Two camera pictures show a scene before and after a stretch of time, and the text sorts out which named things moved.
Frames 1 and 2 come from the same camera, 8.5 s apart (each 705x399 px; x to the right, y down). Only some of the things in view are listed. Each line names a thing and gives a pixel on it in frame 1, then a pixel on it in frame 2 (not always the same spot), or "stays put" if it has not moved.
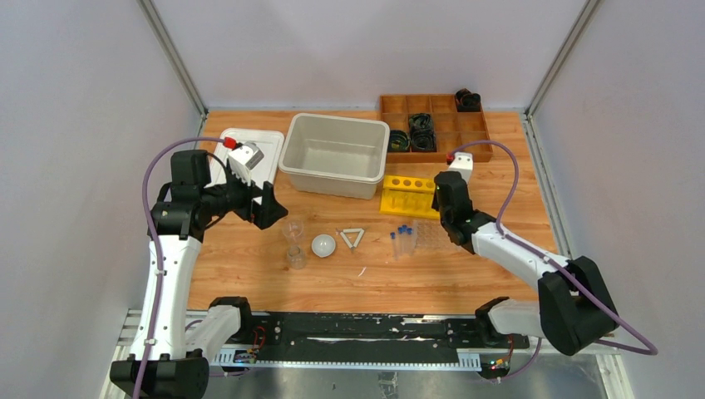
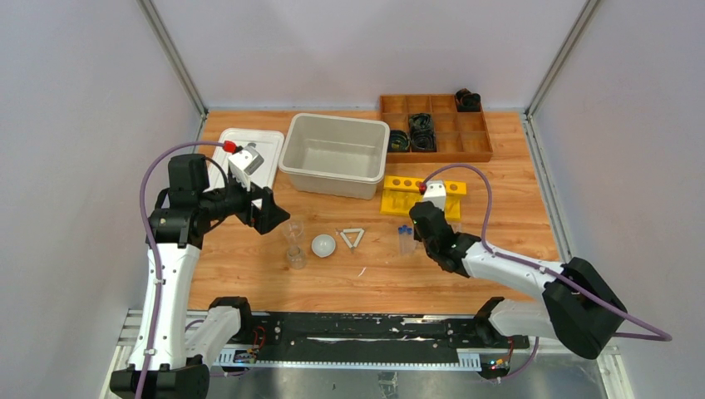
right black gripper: (436, 203) -> (416, 235)
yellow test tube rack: (408, 196) stays put
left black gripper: (253, 199) stays put
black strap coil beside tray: (399, 141) stays put
